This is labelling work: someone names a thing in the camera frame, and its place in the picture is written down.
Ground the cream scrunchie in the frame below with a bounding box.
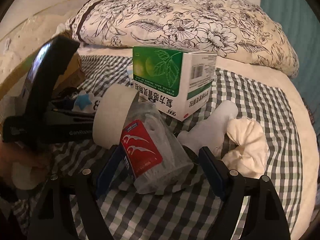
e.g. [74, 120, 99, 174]
[222, 117, 270, 179]

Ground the checkered bed sheet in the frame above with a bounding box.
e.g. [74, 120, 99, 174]
[27, 56, 302, 239]

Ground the floral duvet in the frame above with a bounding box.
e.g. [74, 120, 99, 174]
[66, 0, 299, 79]

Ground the clear bag with red card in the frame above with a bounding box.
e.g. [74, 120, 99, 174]
[120, 102, 194, 194]

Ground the white toy with blue star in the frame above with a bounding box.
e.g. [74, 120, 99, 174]
[72, 90, 102, 114]

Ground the green white medicine box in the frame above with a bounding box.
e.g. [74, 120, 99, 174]
[132, 46, 217, 121]

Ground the white tape roll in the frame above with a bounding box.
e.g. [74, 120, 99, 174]
[93, 83, 139, 149]

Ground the teal curtain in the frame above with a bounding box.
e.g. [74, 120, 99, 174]
[260, 0, 320, 111]

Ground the brown cardboard box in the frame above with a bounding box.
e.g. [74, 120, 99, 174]
[1, 53, 86, 99]

